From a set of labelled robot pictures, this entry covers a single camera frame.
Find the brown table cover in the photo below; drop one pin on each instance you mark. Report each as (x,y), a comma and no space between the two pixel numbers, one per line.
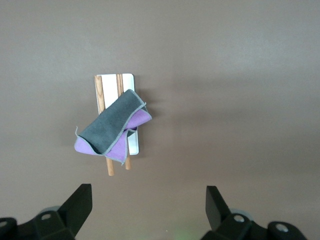
(225,75)

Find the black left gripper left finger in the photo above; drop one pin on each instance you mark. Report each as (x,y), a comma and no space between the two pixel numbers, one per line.
(67,221)

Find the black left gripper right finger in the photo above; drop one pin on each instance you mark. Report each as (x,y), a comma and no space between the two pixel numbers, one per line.
(225,223)

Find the purple and grey towel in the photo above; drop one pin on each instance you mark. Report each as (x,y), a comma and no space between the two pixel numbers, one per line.
(112,120)

